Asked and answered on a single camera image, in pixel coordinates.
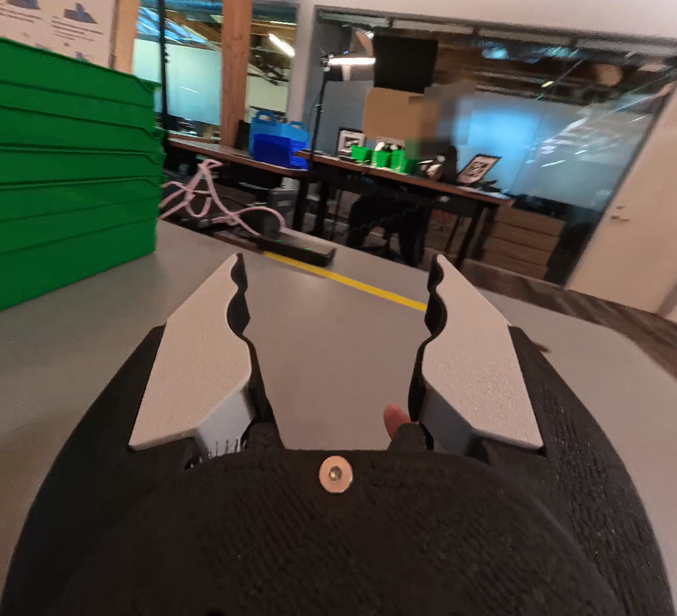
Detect pink cable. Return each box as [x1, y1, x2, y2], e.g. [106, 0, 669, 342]
[158, 159, 287, 237]

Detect person's right hand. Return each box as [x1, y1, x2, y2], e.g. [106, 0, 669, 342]
[383, 403, 412, 440]

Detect stack of cardboard boxes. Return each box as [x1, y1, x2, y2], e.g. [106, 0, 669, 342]
[482, 205, 568, 279]

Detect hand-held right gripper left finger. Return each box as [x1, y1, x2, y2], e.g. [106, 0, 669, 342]
[128, 254, 277, 461]

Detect black power strip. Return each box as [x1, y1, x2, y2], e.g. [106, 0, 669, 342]
[256, 234, 337, 268]

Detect wooden post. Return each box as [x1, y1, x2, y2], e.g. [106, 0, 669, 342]
[220, 0, 258, 148]

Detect white door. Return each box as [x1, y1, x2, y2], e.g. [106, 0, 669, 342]
[567, 91, 677, 316]

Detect stack of blue bins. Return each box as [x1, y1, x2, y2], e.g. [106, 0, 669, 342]
[248, 109, 311, 170]

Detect black light stand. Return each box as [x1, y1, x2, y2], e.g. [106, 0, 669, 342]
[309, 51, 377, 154]

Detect brown cardboard panel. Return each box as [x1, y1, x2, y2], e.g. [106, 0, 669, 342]
[363, 87, 430, 145]

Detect black flat panel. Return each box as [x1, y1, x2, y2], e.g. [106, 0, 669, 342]
[372, 32, 439, 94]

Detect black hand-held device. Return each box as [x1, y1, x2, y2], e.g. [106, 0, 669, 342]
[423, 145, 459, 183]

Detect thin black pole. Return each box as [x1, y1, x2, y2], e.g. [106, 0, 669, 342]
[152, 0, 171, 125]

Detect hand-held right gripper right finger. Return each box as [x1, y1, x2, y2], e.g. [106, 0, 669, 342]
[408, 254, 544, 457]

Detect stack of nested green bins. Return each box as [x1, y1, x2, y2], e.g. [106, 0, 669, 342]
[0, 37, 166, 311]

